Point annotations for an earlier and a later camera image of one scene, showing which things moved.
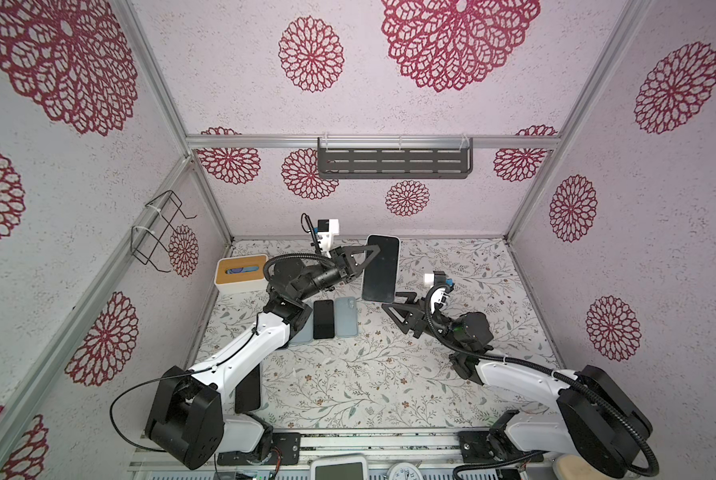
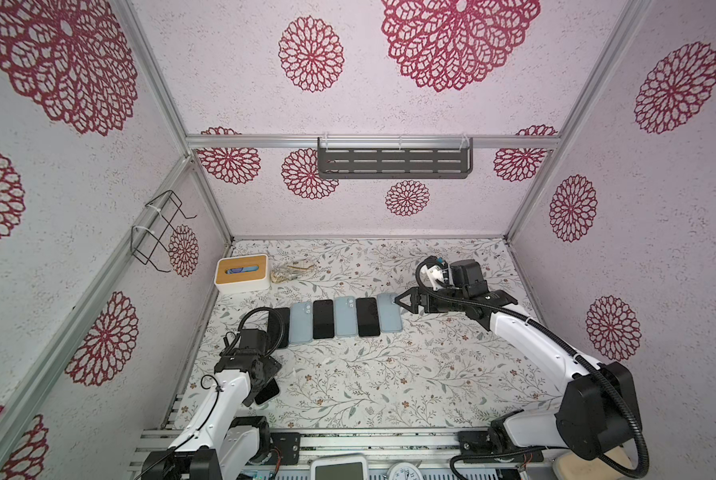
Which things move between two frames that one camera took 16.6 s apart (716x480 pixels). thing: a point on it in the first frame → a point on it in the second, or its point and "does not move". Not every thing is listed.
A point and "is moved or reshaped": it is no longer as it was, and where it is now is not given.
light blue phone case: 346,317 does not move
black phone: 323,319 does not move
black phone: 248,392 is moved or reshaped
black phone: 380,278 → 368,317
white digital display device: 340,467 does not move
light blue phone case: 306,333 does not move
